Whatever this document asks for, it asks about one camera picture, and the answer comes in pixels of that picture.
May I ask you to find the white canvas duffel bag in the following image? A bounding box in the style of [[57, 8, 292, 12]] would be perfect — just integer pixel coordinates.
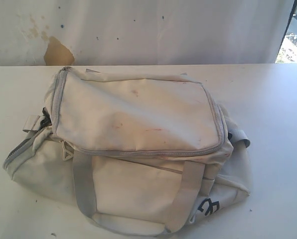
[[3, 67, 250, 237]]

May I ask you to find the dark window frame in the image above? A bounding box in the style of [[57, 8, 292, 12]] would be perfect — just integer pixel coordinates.
[[282, 0, 297, 41]]

